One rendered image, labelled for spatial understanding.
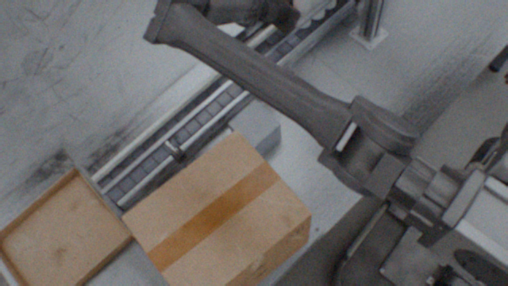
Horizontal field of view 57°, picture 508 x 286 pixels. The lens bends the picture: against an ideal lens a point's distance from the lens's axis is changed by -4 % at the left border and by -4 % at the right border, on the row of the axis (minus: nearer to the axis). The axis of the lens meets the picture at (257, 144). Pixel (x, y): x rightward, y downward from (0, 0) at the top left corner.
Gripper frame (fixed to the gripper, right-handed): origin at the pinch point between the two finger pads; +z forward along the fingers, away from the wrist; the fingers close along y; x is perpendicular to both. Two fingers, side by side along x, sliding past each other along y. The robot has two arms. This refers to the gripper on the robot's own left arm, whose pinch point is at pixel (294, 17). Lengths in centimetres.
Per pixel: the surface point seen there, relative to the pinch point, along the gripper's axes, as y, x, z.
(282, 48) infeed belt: -2.2, 8.7, 0.0
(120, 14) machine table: 48, 31, -11
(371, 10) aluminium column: -14.7, -13.4, 8.2
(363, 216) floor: -45, 61, 71
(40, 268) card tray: -2, 81, -52
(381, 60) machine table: -23.6, -3.1, 15.8
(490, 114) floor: -56, -1, 120
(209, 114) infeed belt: -2.8, 31.2, -18.1
